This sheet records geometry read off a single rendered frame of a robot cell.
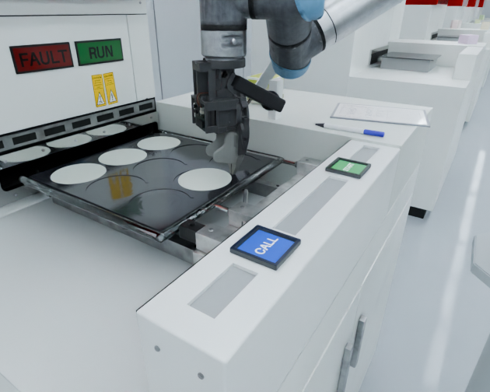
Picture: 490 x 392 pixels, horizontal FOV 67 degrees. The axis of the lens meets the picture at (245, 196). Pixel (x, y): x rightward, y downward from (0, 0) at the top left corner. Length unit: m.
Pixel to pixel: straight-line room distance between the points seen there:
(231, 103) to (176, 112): 0.37
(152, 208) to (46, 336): 0.23
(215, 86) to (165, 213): 0.22
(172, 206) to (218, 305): 0.30
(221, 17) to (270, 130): 0.30
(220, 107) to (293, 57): 0.16
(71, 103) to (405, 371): 1.40
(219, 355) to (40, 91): 0.67
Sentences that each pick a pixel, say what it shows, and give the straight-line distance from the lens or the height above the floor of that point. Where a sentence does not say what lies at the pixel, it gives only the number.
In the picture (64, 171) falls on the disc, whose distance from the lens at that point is 0.81.
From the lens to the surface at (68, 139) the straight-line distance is 0.88.
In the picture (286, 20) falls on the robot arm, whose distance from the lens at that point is 0.62.
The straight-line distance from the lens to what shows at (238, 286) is 0.36.
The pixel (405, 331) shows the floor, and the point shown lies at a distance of 1.76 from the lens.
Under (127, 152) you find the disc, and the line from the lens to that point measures 0.86.
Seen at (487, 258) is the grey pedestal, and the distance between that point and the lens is 0.74.
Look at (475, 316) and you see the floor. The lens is 1.96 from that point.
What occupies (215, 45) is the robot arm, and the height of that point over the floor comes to 1.14.
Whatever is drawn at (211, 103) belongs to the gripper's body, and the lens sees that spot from 0.62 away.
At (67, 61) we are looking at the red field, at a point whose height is 1.09.
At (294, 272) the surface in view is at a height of 0.96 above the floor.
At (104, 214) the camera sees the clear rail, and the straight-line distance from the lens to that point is 0.62.
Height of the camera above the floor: 1.19
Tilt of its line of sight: 27 degrees down
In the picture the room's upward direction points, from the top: straight up
